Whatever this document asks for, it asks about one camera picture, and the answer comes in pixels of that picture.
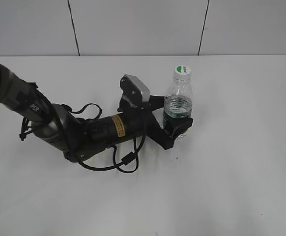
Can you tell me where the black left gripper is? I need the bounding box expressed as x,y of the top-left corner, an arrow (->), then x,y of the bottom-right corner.
133,95 -> 193,150

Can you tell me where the clear cestbon water bottle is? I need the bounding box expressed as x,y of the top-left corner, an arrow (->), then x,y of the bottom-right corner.
162,74 -> 193,128

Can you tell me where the white green bottle cap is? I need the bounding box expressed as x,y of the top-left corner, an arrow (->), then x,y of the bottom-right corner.
174,65 -> 192,80

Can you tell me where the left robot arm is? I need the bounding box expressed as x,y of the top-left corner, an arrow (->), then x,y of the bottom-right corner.
0,64 -> 193,163

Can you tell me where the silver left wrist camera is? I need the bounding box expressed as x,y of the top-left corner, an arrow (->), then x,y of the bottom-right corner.
120,74 -> 150,106

